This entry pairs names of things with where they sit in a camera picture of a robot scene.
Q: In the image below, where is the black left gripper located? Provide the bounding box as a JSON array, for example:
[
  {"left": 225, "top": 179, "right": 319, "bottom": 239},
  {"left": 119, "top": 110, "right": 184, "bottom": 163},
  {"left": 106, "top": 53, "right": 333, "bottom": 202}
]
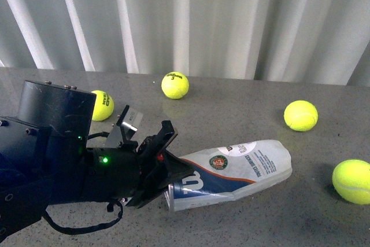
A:
[{"left": 127, "top": 120, "right": 194, "bottom": 208}]

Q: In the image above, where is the crushed Wilson tennis ball can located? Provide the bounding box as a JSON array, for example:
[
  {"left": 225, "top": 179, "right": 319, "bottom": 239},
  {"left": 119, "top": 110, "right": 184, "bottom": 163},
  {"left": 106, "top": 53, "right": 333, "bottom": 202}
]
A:
[{"left": 165, "top": 139, "right": 293, "bottom": 212}]

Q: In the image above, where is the Wilson 3 tennis ball far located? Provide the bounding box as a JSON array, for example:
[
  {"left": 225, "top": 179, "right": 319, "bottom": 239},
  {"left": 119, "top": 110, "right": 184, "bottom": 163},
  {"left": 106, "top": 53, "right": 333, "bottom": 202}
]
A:
[{"left": 161, "top": 72, "right": 190, "bottom": 99}]

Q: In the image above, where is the Head Team tennis ball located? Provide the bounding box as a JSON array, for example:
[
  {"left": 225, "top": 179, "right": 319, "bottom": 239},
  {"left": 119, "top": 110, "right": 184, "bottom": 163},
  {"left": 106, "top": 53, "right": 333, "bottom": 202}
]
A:
[{"left": 92, "top": 90, "right": 114, "bottom": 121}]

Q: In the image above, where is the plain yellow tennis ball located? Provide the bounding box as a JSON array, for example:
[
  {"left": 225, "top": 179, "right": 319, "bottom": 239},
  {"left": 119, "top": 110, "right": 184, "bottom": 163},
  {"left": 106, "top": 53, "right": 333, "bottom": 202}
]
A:
[{"left": 284, "top": 100, "right": 319, "bottom": 132}]

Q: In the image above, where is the Roland Garros tennis ball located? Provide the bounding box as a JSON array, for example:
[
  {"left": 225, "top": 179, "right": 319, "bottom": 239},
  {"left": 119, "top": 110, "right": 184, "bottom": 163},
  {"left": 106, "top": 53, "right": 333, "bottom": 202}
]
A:
[{"left": 332, "top": 159, "right": 369, "bottom": 205}]

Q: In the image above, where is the white pleated curtain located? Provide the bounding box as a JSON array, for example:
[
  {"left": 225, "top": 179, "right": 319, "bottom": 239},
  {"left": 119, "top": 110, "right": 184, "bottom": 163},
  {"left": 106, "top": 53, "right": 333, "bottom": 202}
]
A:
[{"left": 1, "top": 0, "right": 369, "bottom": 86}]

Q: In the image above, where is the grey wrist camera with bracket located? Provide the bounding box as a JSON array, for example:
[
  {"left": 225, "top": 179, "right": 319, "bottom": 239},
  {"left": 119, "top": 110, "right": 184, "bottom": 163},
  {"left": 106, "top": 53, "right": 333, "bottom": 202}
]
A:
[{"left": 104, "top": 105, "right": 143, "bottom": 148}]

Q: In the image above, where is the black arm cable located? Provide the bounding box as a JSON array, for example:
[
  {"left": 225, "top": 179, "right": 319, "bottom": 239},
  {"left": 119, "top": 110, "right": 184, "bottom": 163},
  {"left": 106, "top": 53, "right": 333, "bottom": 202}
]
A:
[{"left": 42, "top": 200, "right": 124, "bottom": 236}]

